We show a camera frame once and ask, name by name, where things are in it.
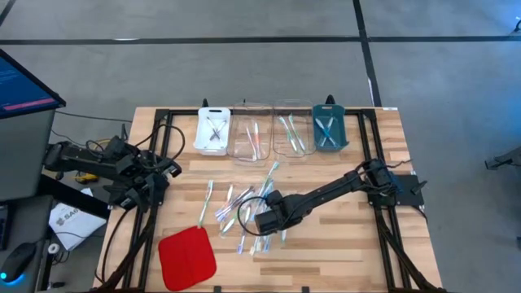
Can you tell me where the white plastic bin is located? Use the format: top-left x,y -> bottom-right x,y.
193,106 -> 232,157

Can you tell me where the clear plastic bin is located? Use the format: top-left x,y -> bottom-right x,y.
226,101 -> 274,163
271,99 -> 317,159

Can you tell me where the yellow power plug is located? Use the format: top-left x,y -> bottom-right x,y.
75,170 -> 103,184

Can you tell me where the teal plastic bin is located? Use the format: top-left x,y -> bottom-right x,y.
312,103 -> 350,153

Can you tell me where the red cloth pad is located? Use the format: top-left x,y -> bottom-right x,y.
157,225 -> 217,292

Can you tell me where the white printed booklet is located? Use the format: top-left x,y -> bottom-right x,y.
48,201 -> 107,252

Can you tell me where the grey desk black edge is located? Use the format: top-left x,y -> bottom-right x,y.
0,174 -> 112,293

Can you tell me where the computer monitor blue screen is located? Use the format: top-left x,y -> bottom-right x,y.
0,48 -> 67,121

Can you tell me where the black keyboard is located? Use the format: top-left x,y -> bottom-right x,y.
0,204 -> 10,251

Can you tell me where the black computer mouse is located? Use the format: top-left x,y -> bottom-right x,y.
0,242 -> 37,285

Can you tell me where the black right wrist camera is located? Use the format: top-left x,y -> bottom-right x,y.
254,210 -> 286,237

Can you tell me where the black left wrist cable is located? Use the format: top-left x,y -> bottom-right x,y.
134,123 -> 186,166

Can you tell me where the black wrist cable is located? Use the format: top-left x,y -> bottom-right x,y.
134,123 -> 186,166
236,195 -> 270,238

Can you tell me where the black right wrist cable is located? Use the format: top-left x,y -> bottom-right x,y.
236,195 -> 270,238

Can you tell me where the black aluminium rig frame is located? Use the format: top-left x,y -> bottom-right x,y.
92,97 -> 448,293

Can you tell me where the thin black floor cable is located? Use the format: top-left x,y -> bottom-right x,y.
54,109 -> 138,124

